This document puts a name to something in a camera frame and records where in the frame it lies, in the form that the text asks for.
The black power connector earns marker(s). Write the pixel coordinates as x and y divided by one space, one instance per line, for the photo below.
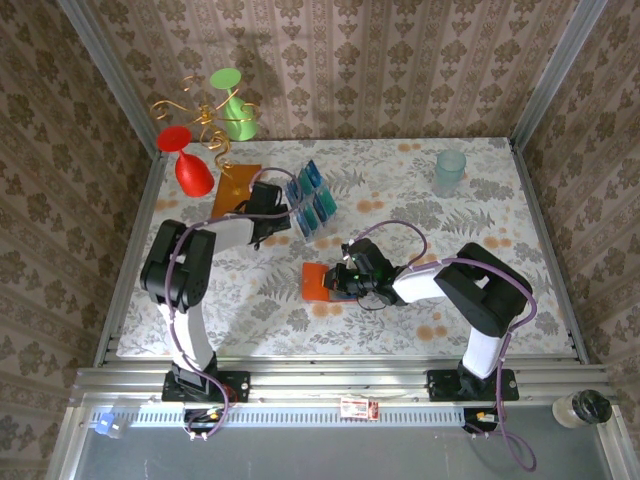
195 414
472 415

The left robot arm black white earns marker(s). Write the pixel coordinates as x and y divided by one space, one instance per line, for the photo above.
175 270

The grey metal panel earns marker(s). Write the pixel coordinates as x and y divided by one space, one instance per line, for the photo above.
325 455

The clear acrylic card stand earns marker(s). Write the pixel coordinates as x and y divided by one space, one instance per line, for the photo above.
315 235

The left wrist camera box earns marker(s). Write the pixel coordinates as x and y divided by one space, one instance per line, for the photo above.
265 194

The aluminium corner post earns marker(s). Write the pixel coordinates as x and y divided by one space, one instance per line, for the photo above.
114 75
556 75

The clear blue plastic cup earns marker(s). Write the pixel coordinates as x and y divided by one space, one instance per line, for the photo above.
450 172

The green plastic wine glass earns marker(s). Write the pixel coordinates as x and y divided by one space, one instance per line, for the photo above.
240 125

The glass jar black lid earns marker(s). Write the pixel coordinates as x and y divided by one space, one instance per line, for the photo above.
582 409

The aluminium table side rail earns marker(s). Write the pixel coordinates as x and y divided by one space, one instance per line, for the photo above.
540 225

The aluminium frame rail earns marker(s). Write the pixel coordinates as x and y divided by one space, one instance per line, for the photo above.
325 382

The floral patterned table cover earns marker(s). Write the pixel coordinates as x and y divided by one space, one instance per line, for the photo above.
350 340

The orange leather card holder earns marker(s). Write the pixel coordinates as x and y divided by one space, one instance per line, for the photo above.
312 282

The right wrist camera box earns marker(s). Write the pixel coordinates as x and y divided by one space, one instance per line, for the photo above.
367 252

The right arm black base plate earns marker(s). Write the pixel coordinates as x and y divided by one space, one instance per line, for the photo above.
440 387

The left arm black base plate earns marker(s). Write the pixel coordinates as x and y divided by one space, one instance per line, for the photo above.
240 387

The red white sticker label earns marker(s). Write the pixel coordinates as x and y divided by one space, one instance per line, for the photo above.
359 409

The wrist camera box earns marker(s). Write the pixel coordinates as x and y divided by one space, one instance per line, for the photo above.
367 252
265 194

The red plastic wine glass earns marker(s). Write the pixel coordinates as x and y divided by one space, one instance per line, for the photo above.
192 175

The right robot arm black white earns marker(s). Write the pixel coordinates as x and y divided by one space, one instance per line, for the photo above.
485 295

